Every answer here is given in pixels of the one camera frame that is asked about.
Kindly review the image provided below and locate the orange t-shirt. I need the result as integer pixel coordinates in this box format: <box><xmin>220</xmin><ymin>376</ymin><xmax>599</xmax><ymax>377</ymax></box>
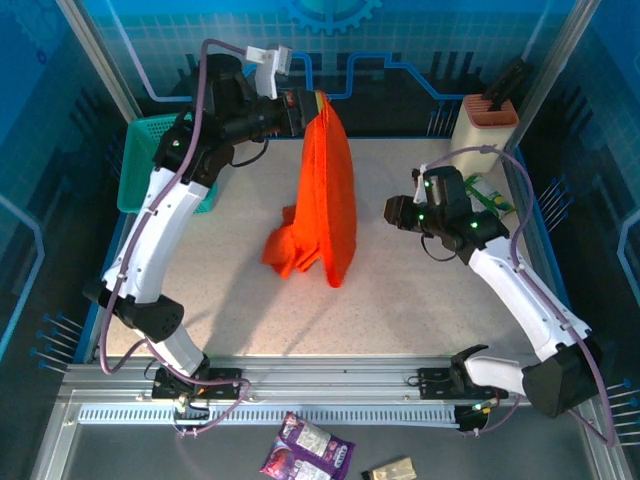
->
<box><xmin>261</xmin><ymin>89</ymin><xmax>361</xmax><ymax>290</ymax></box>

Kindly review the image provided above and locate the green snack packet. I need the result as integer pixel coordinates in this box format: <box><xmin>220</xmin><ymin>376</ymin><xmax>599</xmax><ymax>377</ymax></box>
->
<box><xmin>464</xmin><ymin>174</ymin><xmax>519</xmax><ymax>220</ymax></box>

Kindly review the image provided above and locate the teal plastic basket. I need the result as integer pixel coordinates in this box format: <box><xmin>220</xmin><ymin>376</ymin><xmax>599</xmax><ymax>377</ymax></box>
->
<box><xmin>116</xmin><ymin>115</ymin><xmax>219</xmax><ymax>216</ymax></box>

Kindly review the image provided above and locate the purple snack packet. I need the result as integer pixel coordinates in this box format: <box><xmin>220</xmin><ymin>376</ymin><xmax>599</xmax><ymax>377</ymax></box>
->
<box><xmin>258</xmin><ymin>437</ymin><xmax>321</xmax><ymax>480</ymax></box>
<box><xmin>277</xmin><ymin>412</ymin><xmax>357</xmax><ymax>475</ymax></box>

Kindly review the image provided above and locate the gold foil packet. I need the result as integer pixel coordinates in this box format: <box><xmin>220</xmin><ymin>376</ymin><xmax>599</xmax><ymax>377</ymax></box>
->
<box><xmin>360</xmin><ymin>455</ymin><xmax>419</xmax><ymax>480</ymax></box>

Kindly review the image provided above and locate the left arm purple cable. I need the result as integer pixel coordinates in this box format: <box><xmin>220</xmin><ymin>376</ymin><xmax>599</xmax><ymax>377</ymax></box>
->
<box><xmin>98</xmin><ymin>38</ymin><xmax>251</xmax><ymax>440</ymax></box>

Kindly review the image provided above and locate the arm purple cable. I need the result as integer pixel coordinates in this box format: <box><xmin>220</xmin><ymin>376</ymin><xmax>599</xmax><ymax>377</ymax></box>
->
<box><xmin>98</xmin><ymin>38</ymin><xmax>251</xmax><ymax>440</ymax></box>
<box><xmin>422</xmin><ymin>144</ymin><xmax>617</xmax><ymax>447</ymax></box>

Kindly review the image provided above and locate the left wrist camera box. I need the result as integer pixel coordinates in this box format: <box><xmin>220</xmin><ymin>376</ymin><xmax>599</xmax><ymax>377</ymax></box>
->
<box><xmin>244</xmin><ymin>43</ymin><xmax>294</xmax><ymax>100</ymax></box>

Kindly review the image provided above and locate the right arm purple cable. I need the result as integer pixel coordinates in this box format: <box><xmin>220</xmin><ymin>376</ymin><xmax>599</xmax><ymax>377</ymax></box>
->
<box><xmin>422</xmin><ymin>144</ymin><xmax>617</xmax><ymax>447</ymax></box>

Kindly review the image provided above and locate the aluminium frame post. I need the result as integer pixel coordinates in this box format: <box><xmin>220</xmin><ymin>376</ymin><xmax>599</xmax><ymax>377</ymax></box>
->
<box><xmin>509</xmin><ymin>0</ymin><xmax>604</xmax><ymax>151</ymax></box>
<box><xmin>53</xmin><ymin>0</ymin><xmax>144</xmax><ymax>121</ymax></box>

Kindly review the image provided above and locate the black knife handle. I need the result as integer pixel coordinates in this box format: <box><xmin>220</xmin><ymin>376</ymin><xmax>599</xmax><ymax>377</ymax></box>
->
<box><xmin>482</xmin><ymin>57</ymin><xmax>532</xmax><ymax>112</ymax></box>

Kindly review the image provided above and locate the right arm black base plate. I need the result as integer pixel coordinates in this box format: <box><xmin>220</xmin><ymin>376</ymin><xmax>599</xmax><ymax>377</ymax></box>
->
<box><xmin>417</xmin><ymin>367</ymin><xmax>509</xmax><ymax>401</ymax></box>

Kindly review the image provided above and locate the aluminium frame rail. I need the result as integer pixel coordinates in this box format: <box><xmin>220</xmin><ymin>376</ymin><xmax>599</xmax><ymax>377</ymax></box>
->
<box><xmin>30</xmin><ymin>352</ymin><xmax>632</xmax><ymax>480</ymax></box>

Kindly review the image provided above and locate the white slotted cable duct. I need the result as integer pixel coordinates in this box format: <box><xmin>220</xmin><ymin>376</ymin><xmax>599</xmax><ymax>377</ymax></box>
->
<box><xmin>77</xmin><ymin>403</ymin><xmax>464</xmax><ymax>428</ymax></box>

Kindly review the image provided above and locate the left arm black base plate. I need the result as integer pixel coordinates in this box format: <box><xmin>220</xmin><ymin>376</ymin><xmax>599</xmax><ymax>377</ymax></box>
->
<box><xmin>151</xmin><ymin>367</ymin><xmax>245</xmax><ymax>401</ymax></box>

